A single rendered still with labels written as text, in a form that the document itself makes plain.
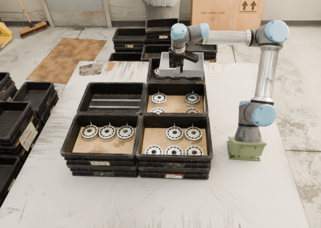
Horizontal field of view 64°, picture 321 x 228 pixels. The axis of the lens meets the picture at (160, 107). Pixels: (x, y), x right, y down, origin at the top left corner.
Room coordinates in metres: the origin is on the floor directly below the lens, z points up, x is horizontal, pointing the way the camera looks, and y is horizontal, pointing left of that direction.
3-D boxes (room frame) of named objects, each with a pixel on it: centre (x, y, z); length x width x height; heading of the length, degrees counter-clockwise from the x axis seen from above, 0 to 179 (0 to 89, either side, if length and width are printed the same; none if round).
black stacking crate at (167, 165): (0.90, -0.07, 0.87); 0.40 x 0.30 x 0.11; 84
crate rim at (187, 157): (0.90, -0.07, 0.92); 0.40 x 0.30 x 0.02; 84
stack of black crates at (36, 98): (1.84, 1.20, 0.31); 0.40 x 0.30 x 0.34; 173
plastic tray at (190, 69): (1.35, -0.15, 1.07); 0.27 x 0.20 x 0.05; 82
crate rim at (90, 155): (0.94, 0.33, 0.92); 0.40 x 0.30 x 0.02; 84
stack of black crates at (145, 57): (2.44, -0.03, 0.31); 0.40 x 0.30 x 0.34; 83
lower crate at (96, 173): (0.94, 0.33, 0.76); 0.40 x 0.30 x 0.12; 84
